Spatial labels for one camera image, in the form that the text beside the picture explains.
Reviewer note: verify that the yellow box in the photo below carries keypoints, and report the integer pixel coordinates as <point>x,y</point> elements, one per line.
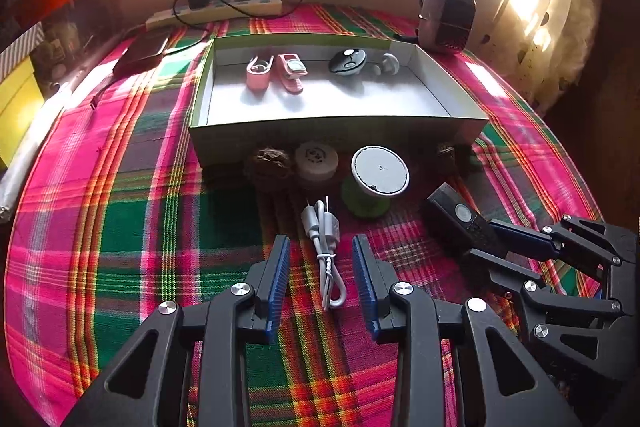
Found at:
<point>15,107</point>

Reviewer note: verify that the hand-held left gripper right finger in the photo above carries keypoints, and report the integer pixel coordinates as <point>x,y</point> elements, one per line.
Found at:
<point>364,292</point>

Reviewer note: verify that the beige power strip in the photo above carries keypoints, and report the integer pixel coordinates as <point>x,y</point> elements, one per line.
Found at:
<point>250,4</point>

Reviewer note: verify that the large brown walnut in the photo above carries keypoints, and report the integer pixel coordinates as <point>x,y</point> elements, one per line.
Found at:
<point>267,167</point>

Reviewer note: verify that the beige black space heater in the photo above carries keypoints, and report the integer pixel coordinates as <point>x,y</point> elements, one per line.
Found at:
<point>450,17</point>

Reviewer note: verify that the white round puck green base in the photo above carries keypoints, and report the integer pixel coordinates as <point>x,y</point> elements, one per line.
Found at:
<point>380,169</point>

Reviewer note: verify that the pink green plaid tablecloth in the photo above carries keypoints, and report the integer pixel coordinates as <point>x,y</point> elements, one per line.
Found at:
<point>125,232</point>

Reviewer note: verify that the spotted cream curtain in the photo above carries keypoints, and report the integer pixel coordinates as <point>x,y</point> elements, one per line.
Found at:
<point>555,7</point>

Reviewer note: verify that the striped box lid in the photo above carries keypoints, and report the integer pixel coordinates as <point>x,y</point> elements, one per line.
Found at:
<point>25,44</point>

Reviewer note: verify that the pink mint clip device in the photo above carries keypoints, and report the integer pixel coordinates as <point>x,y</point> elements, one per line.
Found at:
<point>290,77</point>

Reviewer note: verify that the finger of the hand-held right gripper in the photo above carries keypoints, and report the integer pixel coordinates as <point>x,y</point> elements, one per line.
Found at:
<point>525,239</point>
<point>505,269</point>

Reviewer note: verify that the pink clip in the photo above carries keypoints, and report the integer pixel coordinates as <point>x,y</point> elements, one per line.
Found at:
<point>257,79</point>

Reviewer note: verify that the dark power bank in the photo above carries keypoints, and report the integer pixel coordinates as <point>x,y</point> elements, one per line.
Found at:
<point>145,49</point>

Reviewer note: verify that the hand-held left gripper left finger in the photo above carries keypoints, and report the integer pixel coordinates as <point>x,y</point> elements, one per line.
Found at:
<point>277,292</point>

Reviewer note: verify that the black round three-button device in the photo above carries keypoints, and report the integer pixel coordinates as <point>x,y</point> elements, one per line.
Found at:
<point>347,62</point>

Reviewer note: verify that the white round cap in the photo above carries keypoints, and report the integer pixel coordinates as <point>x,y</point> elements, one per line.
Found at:
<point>315,162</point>

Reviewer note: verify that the grey mushroom knob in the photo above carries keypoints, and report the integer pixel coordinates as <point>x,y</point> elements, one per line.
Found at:
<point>390,64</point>

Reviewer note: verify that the green white cardboard box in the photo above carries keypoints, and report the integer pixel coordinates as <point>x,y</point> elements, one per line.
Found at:
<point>350,134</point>

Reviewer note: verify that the clear display case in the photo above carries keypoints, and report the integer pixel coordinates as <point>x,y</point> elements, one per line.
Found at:
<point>70,42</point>

